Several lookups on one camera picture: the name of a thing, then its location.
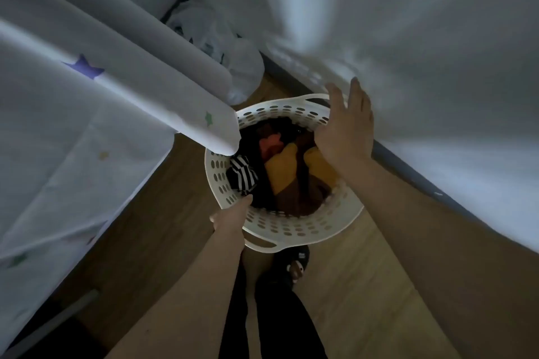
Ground person's right hand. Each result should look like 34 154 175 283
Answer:
314 77 375 171

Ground person's left hand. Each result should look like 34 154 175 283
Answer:
209 194 254 251

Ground white perforated plastic laundry basket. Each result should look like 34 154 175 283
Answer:
204 94 365 254

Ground person's right forearm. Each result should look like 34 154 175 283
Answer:
336 152 539 359

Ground person's left forearm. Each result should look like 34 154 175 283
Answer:
104 229 247 359

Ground black and white striped garment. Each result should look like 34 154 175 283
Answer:
227 154 260 196

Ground orange garment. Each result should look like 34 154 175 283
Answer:
264 143 338 196

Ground dark brown garment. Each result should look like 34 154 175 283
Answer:
275 176 334 217

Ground red garment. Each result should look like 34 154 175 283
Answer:
258 131 286 158

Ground black slipper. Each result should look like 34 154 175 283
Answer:
269 244 311 286

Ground black trousers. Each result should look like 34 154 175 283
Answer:
218 260 328 359

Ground white plastic bag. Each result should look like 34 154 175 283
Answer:
161 0 266 106

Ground white star-print sheet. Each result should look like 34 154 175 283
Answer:
0 0 241 355

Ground grey metal frame rail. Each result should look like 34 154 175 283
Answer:
0 287 101 359

